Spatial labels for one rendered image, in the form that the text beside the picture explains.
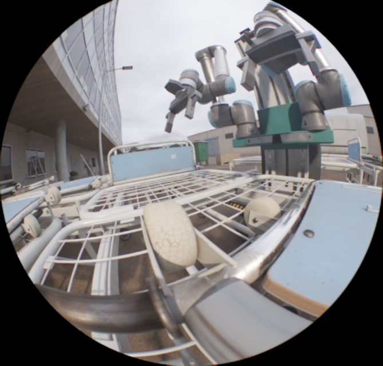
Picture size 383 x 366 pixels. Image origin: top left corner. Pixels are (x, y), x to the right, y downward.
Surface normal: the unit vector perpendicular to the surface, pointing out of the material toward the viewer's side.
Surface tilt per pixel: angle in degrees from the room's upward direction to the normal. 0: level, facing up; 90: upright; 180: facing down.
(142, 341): 0
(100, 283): 0
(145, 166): 90
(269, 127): 90
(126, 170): 90
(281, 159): 90
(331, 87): 99
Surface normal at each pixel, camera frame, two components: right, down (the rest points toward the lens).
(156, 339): -0.11, -0.98
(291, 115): -0.84, 0.18
